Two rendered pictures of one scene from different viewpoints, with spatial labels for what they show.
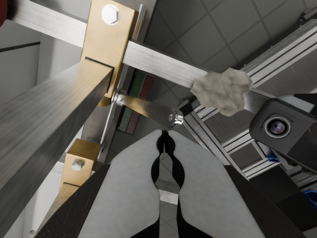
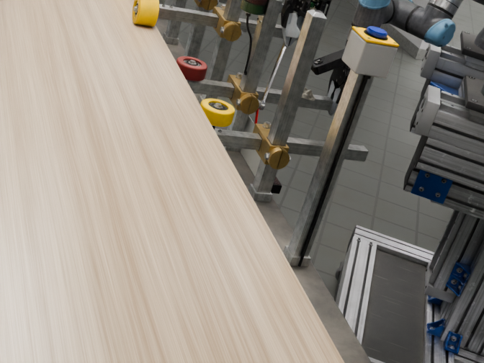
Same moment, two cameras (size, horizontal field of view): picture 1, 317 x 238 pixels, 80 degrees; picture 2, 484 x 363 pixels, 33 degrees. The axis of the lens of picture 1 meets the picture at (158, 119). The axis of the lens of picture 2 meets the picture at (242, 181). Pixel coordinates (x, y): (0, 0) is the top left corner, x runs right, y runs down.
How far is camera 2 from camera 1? 2.15 m
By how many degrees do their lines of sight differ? 84
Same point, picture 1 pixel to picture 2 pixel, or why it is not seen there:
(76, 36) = (229, 85)
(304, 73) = (398, 278)
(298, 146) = (328, 60)
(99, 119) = (246, 178)
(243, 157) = not seen: outside the picture
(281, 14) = not seen: hidden behind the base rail
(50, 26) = (217, 83)
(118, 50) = not seen: hidden behind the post
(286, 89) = (402, 294)
